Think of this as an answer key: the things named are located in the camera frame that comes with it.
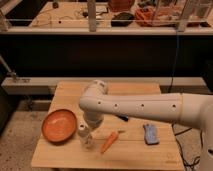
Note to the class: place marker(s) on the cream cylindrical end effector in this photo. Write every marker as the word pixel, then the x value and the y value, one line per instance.
pixel 83 130

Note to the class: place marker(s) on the small white bottle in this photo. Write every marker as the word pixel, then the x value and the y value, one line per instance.
pixel 86 140

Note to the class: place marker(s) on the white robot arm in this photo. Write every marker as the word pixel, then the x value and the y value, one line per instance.
pixel 191 110

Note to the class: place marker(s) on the orange bowl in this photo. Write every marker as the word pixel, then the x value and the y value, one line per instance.
pixel 59 125

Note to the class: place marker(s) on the orange carrot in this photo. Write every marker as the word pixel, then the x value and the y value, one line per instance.
pixel 110 140

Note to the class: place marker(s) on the black rectangular box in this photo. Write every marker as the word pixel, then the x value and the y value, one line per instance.
pixel 124 118

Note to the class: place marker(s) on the blue sponge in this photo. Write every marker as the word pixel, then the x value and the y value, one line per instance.
pixel 150 135

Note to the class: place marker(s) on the metal clamp stand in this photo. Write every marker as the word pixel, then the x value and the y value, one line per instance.
pixel 12 73

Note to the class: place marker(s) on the black cap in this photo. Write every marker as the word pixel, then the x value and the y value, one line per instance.
pixel 122 19

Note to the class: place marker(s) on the grey metal rail beam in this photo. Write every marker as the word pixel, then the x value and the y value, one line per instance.
pixel 47 85

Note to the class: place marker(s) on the white vertical post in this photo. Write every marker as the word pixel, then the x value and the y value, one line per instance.
pixel 91 5

